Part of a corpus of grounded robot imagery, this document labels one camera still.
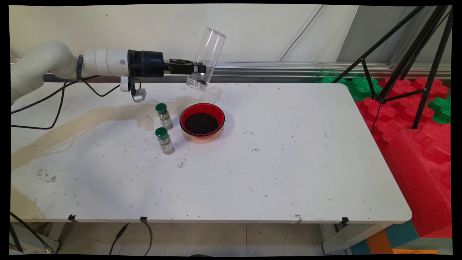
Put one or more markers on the green foam block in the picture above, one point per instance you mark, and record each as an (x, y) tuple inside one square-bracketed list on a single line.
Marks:
[(442, 110), (330, 80), (357, 90)]

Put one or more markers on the black tripod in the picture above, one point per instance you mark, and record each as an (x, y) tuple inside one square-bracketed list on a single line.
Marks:
[(408, 54)]

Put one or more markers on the large red foam block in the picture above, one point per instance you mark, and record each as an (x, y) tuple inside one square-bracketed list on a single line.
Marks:
[(415, 180)]

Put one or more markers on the white wall conduit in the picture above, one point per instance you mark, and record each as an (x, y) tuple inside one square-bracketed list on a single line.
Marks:
[(301, 34)]

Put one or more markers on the teal foam floor tile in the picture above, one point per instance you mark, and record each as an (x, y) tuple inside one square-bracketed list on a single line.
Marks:
[(404, 231)]

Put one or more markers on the orange foam floor strip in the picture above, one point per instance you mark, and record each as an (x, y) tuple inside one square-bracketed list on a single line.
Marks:
[(415, 251)]

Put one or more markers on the grey table leg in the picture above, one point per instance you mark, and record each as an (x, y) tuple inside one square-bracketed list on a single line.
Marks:
[(54, 234), (346, 238)]

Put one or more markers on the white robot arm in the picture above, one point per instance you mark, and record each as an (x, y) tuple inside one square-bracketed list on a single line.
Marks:
[(43, 61)]

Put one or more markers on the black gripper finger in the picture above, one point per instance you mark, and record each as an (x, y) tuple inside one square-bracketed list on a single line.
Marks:
[(184, 69), (180, 61)]

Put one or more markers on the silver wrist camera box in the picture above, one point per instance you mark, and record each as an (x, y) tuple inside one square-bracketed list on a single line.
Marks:
[(139, 95)]

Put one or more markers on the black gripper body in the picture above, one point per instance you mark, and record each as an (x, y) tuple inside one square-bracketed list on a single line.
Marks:
[(146, 64)]

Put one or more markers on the red bowl with black seeds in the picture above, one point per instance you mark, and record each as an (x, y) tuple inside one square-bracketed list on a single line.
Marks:
[(213, 112)]

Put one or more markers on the clear plastic jar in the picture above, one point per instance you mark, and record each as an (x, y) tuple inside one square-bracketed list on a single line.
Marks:
[(211, 47)]

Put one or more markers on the green cap spice bottle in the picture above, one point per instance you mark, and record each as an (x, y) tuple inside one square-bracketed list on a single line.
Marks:
[(164, 117), (165, 142)]

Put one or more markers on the orange foam floor tile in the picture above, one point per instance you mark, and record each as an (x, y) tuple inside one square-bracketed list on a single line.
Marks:
[(380, 243)]

